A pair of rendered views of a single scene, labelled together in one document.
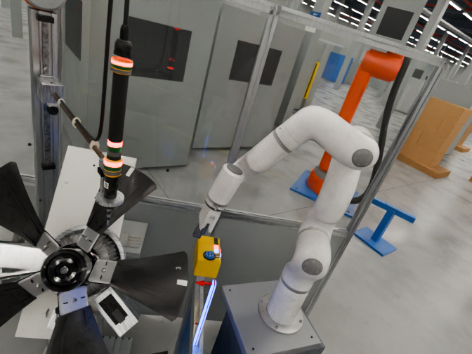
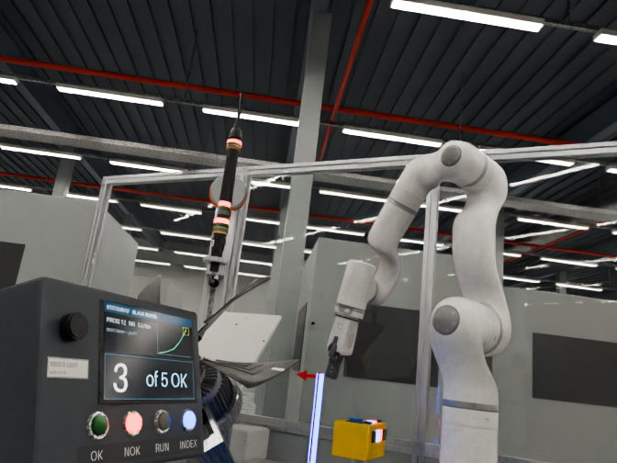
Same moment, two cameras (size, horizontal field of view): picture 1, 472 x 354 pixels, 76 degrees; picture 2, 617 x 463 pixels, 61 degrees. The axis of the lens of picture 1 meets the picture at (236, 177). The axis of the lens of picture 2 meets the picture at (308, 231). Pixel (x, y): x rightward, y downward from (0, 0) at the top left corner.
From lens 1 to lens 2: 1.14 m
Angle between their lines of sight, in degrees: 56
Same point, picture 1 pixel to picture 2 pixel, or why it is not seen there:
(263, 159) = (378, 226)
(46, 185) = not seen: hidden behind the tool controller
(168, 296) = (254, 372)
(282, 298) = (444, 431)
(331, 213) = (464, 252)
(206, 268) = (349, 438)
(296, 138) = (404, 187)
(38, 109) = (206, 294)
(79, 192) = (214, 346)
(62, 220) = not seen: hidden behind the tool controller
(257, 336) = not seen: outside the picture
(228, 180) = (351, 268)
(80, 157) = (225, 319)
